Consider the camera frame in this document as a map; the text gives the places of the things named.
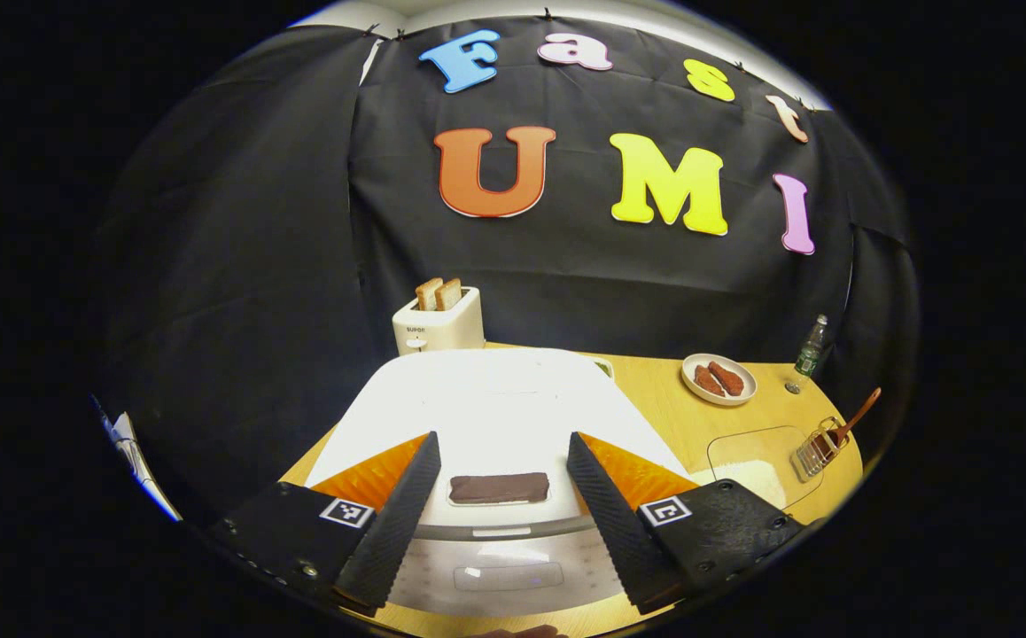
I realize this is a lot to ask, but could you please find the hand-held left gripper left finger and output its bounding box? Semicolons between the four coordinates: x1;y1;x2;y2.
212;432;441;619

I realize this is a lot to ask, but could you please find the white rice cooker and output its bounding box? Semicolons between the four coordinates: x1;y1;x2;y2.
305;347;691;619

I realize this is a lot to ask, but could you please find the white round plate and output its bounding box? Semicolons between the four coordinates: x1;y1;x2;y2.
681;353;758;407

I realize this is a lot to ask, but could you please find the white blue-labelled object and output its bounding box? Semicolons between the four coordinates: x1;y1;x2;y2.
92;399;182;524

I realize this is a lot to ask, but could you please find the clear water bottle green label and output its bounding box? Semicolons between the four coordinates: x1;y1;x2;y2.
785;315;829;395

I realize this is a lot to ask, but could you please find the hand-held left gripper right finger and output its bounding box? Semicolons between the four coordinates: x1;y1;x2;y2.
566;432;804;615

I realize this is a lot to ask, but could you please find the brown wooden spoon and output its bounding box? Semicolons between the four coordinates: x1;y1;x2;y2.
819;387;882;449

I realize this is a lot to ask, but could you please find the white toaster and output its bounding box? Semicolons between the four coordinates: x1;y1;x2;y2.
392;286;486;357

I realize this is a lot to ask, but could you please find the black backdrop cloth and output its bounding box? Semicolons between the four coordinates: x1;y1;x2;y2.
97;13;917;524

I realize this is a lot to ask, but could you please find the clear plastic rice box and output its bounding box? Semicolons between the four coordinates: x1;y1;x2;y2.
706;425;824;511

